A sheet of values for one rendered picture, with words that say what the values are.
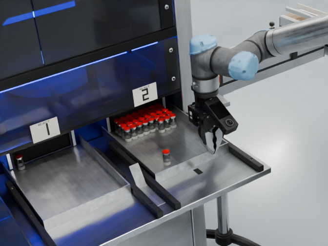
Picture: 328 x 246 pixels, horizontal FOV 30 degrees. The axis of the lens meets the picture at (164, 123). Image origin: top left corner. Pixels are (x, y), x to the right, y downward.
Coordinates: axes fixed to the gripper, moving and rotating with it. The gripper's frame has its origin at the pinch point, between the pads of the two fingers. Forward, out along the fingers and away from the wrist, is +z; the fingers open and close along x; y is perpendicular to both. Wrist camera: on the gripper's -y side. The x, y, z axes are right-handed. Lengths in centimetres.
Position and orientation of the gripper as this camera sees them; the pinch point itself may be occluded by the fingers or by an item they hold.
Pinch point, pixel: (214, 151)
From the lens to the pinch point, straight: 182.1
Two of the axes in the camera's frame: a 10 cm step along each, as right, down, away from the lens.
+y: -5.2, -3.8, 7.7
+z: 1.0, 8.7, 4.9
